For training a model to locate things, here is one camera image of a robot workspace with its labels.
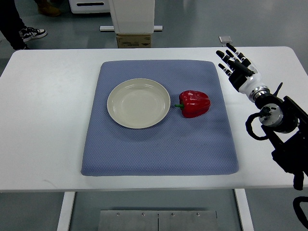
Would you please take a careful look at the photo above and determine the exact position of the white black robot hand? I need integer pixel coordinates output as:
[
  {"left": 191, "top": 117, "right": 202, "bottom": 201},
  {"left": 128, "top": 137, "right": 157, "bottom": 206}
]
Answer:
[{"left": 216, "top": 43, "right": 270, "bottom": 103}]

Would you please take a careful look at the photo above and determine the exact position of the red bell pepper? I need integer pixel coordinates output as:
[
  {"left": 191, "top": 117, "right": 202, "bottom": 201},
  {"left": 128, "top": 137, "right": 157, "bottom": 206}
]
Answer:
[{"left": 174, "top": 90, "right": 211, "bottom": 118}]

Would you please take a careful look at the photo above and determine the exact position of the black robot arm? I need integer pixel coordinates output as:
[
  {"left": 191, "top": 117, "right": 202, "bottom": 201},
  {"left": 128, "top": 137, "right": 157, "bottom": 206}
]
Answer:
[{"left": 245, "top": 86, "right": 308, "bottom": 191}]

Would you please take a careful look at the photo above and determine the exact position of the small grey floor plate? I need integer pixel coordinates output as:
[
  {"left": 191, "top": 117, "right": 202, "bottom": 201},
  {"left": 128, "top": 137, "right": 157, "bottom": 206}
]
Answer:
[{"left": 218, "top": 36, "right": 232, "bottom": 47}]

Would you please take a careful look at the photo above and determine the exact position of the cream round plate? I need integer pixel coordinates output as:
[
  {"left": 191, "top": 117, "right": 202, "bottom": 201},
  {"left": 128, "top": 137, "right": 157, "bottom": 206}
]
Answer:
[{"left": 107, "top": 78, "right": 171, "bottom": 129}]

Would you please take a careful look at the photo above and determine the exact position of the blue textured mat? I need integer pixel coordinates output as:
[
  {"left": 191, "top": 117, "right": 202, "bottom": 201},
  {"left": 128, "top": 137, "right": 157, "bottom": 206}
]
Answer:
[{"left": 81, "top": 60, "right": 239, "bottom": 176}]

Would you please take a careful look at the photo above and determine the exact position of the right white table leg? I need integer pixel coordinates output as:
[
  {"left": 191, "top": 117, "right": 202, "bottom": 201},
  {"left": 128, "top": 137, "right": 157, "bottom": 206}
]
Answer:
[{"left": 234, "top": 189, "right": 254, "bottom": 231}]

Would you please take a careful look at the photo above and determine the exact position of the white table leg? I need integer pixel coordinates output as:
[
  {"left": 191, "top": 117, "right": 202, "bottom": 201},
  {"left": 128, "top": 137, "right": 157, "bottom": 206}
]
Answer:
[
  {"left": 234, "top": 189, "right": 254, "bottom": 231},
  {"left": 57, "top": 192, "right": 76, "bottom": 231}
]

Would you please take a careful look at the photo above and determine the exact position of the cardboard box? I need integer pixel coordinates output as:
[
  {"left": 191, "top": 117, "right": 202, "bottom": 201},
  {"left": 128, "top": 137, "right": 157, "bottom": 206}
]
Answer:
[{"left": 116, "top": 34, "right": 152, "bottom": 49}]

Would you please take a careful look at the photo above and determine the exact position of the white machine column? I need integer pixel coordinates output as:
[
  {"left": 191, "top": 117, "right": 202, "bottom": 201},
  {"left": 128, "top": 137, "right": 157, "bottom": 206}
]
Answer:
[{"left": 100, "top": 0, "right": 163, "bottom": 34}]

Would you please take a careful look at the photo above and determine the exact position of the white cabinet with slot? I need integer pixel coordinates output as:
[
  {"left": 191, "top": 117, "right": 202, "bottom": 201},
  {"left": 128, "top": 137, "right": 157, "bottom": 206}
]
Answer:
[{"left": 69, "top": 0, "right": 110, "bottom": 13}]

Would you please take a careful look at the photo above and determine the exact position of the brown boot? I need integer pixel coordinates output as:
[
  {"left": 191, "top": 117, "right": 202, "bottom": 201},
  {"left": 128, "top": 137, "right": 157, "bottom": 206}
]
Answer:
[{"left": 35, "top": 0, "right": 61, "bottom": 17}]

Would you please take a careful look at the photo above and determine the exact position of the black white sneaker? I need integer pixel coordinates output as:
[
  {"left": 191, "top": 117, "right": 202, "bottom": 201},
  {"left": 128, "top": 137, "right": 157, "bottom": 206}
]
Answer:
[{"left": 19, "top": 27, "right": 47, "bottom": 42}]

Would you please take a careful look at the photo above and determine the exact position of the left white table leg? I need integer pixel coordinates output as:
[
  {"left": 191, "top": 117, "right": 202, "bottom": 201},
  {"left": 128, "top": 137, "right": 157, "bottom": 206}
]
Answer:
[{"left": 57, "top": 192, "right": 76, "bottom": 231}]

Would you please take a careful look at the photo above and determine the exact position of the person black trouser leg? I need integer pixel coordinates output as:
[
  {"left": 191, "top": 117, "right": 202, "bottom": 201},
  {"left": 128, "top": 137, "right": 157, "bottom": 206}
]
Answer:
[{"left": 0, "top": 0, "right": 29, "bottom": 50}]

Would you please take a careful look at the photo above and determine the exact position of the metal base plate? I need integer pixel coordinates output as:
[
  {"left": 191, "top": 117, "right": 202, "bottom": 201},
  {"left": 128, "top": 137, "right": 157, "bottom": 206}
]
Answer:
[{"left": 98, "top": 210, "right": 218, "bottom": 231}]

